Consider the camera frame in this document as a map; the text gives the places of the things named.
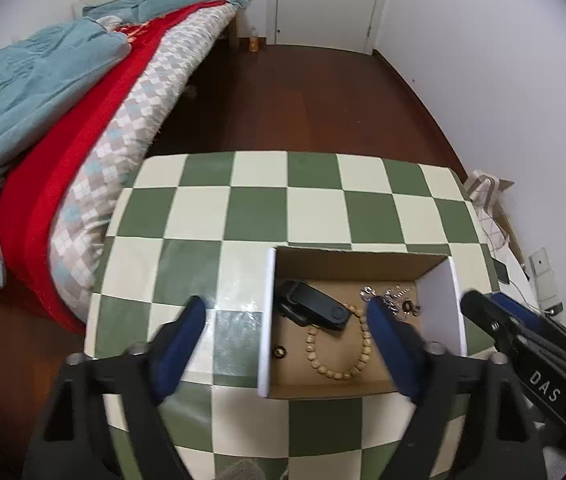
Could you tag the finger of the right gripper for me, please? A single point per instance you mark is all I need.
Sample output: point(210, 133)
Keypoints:
point(514, 308)

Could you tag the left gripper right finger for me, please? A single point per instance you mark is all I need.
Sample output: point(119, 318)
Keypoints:
point(498, 439)

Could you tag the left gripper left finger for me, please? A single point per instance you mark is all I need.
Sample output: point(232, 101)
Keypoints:
point(71, 439)

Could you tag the black smart band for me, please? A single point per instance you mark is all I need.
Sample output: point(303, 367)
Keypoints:
point(305, 305)

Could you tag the black charger plug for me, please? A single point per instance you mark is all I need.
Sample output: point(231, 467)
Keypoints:
point(555, 310)

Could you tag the white patterned cloth pile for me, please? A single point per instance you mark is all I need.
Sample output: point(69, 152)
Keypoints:
point(485, 192)

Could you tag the white cardboard box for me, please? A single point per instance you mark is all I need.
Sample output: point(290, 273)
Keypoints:
point(303, 363)

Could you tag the checkered mattress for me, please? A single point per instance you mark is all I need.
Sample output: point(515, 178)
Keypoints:
point(78, 232)

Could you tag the green white checkered tablecloth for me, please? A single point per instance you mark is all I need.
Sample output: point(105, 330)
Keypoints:
point(201, 224)

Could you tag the red bed sheet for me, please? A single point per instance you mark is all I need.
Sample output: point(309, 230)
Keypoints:
point(37, 184)

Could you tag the blue blanket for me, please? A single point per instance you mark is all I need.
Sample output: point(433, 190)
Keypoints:
point(44, 75)

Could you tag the white door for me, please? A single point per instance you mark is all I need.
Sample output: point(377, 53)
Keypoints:
point(346, 25)

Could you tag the orange bottle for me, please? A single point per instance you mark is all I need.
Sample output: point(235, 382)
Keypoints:
point(254, 43)

